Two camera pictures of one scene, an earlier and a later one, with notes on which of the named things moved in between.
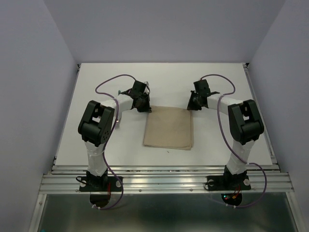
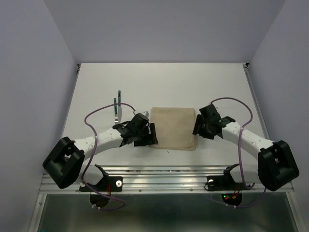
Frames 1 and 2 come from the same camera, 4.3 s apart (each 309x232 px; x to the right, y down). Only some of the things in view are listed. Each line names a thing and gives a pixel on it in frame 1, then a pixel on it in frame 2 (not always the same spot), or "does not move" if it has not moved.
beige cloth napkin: x=169 y=127 does not move
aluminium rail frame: x=64 y=179 does not move
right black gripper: x=190 y=105 to x=197 y=125
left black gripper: x=146 y=108 to x=147 y=140
